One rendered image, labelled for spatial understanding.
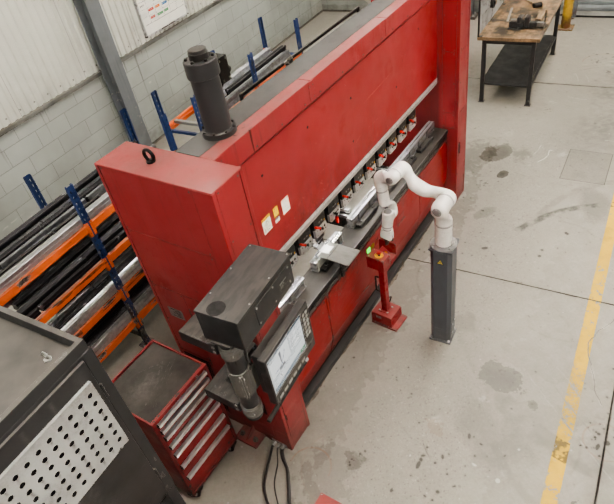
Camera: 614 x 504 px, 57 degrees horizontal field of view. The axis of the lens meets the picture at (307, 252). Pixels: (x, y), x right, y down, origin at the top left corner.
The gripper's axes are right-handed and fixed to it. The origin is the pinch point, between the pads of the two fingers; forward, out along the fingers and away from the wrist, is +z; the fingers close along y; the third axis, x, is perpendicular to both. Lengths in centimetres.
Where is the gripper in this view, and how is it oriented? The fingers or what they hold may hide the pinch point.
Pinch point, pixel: (387, 242)
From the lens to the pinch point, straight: 446.8
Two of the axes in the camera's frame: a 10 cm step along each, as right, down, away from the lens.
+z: 0.8, 7.2, 6.9
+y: 8.0, 3.6, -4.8
